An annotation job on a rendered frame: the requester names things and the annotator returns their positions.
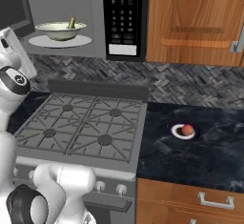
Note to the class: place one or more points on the pale green bowl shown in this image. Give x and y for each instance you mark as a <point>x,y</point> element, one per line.
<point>58,32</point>

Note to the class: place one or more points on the white stove knob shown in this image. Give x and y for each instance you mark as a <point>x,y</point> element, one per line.
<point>121,189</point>
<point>100,186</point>
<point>30,174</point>

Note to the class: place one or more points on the dark microwave door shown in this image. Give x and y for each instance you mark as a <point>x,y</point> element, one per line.
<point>12,2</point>

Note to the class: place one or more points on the olive brown fish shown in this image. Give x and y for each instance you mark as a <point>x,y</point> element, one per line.
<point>72,22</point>

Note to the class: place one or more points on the orange peach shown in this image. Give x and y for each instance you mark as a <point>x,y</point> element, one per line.
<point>187,129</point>

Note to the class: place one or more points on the grey gas stove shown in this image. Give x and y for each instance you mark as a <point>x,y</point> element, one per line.
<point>82,123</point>

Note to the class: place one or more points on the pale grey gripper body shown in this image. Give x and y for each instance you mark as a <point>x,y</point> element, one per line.
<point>24,59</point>

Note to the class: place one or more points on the wooden drawer front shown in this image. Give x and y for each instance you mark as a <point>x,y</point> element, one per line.
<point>165,202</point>

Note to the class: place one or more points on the wooden cupboard door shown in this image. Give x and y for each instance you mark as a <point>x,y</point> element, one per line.
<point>193,8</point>

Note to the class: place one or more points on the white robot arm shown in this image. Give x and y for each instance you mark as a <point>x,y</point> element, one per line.
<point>50,183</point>

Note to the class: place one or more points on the grey microwave turntable plate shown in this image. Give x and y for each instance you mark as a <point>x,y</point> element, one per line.
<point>81,41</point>

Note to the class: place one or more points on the grey microwave oven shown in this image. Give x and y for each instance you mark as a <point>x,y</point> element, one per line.
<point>95,18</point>

